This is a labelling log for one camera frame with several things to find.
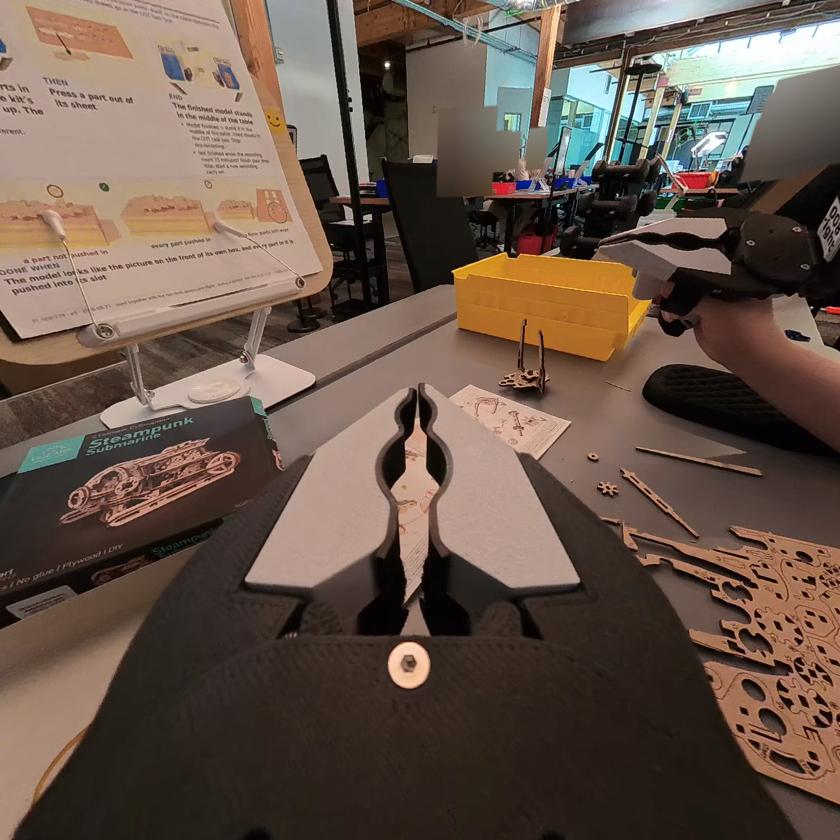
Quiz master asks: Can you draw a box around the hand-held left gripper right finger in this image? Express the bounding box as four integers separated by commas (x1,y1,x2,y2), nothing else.
419,383,582,636

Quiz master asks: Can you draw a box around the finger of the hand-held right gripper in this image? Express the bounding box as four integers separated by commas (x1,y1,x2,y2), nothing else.
597,238,734,300
612,218,731,254

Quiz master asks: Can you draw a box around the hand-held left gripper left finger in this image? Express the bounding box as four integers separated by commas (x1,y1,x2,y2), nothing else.
243,386,422,636

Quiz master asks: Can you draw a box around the assembly instruction booklet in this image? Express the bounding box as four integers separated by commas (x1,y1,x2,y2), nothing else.
388,441,442,637

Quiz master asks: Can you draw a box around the person's right forearm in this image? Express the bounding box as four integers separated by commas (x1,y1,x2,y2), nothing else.
755,328,840,455

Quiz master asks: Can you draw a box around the partly built wooden model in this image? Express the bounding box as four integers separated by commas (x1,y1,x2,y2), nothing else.
499,319,549,395

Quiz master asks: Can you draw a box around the black model kit box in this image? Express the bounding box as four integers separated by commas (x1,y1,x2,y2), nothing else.
0,395,284,627

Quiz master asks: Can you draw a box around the person's right hand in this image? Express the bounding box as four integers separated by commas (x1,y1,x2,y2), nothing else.
659,281,798,371

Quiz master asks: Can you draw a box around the black dumbbell rack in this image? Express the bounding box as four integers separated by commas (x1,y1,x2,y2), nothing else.
561,156,665,258

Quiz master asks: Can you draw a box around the small white instruction leaflet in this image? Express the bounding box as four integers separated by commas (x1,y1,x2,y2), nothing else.
449,384,572,460

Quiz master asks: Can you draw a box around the yellow plastic bin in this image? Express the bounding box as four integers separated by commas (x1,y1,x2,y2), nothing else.
451,254,652,362

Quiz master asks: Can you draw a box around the background work desk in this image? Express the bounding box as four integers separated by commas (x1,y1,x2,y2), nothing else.
486,182,601,227

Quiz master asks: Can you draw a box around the notched wooden strip part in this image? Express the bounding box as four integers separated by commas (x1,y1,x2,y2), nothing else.
620,468,700,538

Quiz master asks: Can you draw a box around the thin plain wooden strip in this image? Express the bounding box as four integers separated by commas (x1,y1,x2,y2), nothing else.
635,446,763,476

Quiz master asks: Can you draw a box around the black office chair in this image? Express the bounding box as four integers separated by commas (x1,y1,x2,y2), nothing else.
298,154,378,322
381,157,480,293

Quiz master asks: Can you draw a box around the laser-cut plywood part sheet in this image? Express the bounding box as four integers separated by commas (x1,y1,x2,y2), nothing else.
705,659,840,807
600,517,840,680

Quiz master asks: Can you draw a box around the white cardboard box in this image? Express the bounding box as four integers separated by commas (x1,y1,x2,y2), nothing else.
0,525,231,840

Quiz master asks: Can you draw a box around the instruction sheet on stand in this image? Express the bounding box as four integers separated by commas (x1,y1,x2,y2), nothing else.
0,0,333,429

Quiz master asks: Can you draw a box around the yellow rubber band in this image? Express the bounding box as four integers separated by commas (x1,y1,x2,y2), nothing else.
31,725,89,811

